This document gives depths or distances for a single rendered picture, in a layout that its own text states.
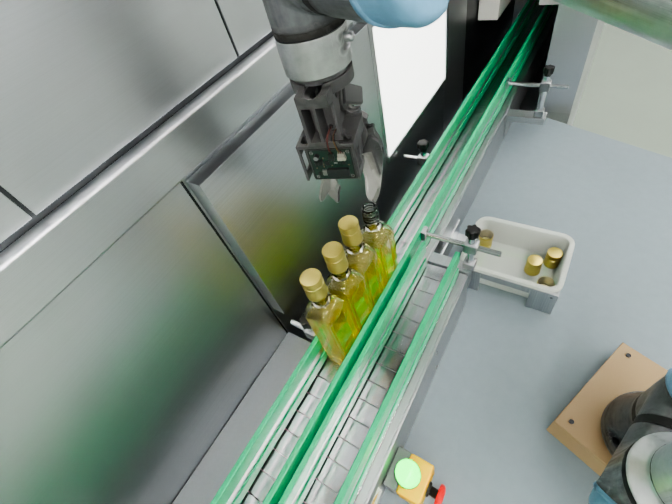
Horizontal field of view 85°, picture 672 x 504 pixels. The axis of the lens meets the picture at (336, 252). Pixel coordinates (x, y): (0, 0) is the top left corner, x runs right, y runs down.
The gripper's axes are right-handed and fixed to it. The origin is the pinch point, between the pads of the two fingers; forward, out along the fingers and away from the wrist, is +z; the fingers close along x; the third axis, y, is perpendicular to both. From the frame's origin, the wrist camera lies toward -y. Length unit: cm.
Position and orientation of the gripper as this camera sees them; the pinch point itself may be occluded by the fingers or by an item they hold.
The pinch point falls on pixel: (355, 191)
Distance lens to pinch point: 57.1
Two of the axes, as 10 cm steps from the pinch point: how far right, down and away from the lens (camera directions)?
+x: 9.5, 0.3, -3.0
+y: -2.1, 7.9, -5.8
